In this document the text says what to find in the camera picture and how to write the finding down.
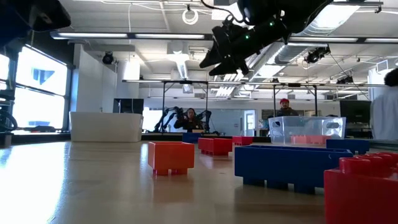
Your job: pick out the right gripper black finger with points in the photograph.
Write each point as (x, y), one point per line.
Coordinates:
(233, 68)
(216, 57)

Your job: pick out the red toy brick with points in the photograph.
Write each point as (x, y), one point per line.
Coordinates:
(215, 145)
(242, 140)
(360, 193)

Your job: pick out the blue toy brick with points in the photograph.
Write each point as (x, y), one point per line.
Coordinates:
(349, 145)
(289, 168)
(190, 137)

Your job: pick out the small square orange toy brick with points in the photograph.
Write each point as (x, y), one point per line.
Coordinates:
(171, 157)

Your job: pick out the black background robot arm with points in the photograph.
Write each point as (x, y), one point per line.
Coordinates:
(206, 115)
(166, 116)

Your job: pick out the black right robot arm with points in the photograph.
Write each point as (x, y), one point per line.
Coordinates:
(295, 9)

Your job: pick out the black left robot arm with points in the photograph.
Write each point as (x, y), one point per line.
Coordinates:
(25, 15)

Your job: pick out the white door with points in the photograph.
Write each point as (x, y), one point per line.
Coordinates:
(250, 124)

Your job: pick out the person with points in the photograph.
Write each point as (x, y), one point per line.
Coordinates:
(285, 111)
(190, 121)
(385, 115)

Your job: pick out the black beam with light strips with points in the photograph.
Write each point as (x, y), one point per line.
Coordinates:
(132, 35)

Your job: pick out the clear plastic bin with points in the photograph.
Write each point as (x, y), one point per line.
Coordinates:
(306, 126)

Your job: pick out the black ceiling fixture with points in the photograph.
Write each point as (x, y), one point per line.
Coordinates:
(345, 80)

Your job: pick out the black ceiling spot lamp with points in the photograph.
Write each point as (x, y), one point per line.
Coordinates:
(108, 58)

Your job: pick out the black monitor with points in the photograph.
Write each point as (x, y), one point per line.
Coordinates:
(354, 111)

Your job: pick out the opaque white plastic bin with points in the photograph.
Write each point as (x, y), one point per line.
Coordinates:
(105, 127)

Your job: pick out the large bright window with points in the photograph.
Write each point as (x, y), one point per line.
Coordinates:
(40, 93)

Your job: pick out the black wheeled equipment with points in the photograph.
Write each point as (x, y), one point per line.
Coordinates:
(4, 119)

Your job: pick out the white ceiling vent duct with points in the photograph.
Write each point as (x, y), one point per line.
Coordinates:
(178, 57)

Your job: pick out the black metal rig frame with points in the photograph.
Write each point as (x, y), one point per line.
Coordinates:
(186, 82)
(293, 84)

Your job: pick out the silver ventilation duct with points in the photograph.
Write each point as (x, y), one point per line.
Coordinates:
(290, 53)

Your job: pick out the black ceiling camera mount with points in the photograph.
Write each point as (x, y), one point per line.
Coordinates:
(312, 56)

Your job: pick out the black aluminium table frame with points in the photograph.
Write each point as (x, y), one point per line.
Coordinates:
(40, 139)

